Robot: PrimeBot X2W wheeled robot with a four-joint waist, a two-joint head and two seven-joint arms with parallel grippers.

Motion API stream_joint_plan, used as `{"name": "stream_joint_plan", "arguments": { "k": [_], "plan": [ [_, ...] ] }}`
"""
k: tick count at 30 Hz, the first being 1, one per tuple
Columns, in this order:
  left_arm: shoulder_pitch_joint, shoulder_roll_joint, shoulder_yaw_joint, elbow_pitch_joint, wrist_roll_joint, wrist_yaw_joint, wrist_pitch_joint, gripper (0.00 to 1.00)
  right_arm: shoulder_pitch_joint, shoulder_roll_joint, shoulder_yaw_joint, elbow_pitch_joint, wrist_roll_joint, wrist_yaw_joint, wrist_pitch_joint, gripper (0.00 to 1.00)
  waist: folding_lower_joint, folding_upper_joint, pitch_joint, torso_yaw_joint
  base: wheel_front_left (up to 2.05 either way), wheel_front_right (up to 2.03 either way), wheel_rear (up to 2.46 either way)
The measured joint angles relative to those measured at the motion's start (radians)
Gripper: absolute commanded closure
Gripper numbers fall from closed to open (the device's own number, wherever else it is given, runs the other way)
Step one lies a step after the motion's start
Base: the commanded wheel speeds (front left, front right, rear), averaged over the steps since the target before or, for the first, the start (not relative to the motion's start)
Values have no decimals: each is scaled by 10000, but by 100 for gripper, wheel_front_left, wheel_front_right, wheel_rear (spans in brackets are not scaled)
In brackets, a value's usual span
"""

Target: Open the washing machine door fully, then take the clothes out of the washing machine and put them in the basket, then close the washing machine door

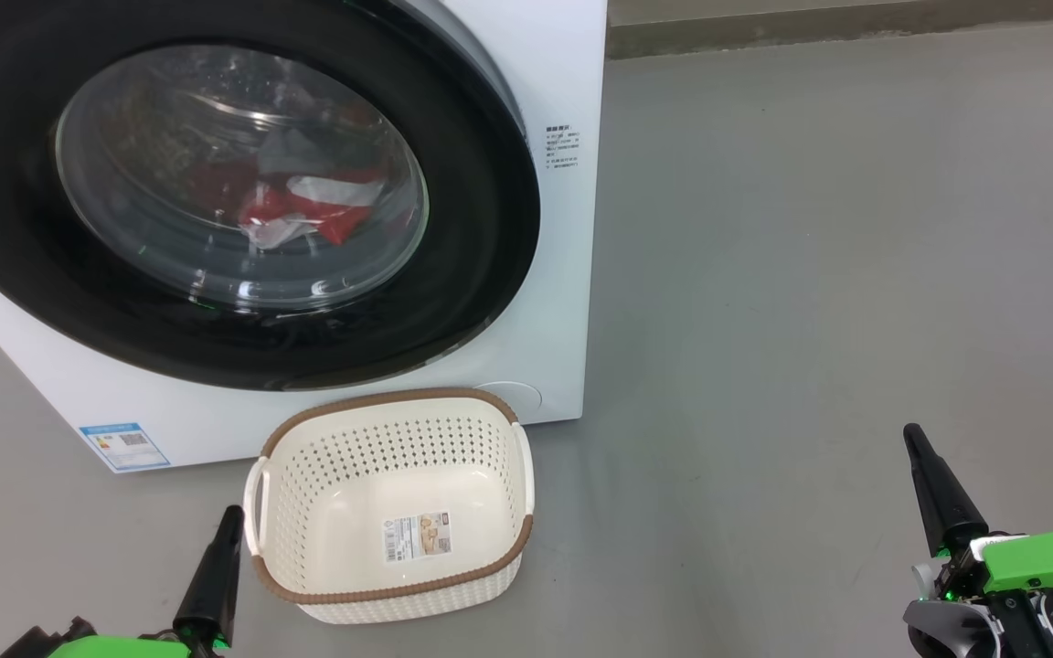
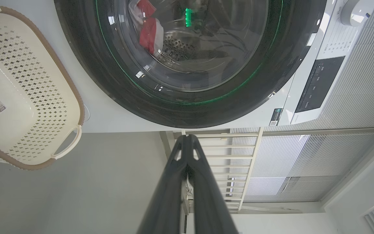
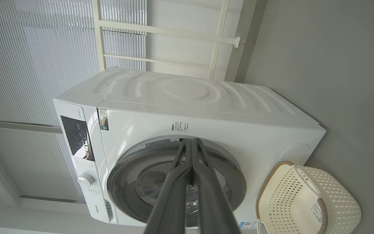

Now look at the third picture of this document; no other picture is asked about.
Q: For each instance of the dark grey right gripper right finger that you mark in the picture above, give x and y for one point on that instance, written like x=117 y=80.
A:
x=213 y=204

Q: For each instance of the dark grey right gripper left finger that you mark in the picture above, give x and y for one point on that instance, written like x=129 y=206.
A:
x=170 y=201

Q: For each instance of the grey round washer door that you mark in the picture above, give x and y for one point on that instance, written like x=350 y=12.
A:
x=131 y=175

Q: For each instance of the cream perforated laundry basket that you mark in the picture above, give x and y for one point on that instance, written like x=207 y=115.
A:
x=291 y=201

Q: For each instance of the white front-load washing machine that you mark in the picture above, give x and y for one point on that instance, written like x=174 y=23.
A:
x=206 y=107

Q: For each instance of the blue energy label sticker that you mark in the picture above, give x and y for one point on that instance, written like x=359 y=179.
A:
x=247 y=225

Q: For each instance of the dark QR code sticker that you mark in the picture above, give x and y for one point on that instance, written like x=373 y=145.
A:
x=103 y=119

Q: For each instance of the cream metal railing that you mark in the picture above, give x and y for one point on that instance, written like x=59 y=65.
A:
x=161 y=31

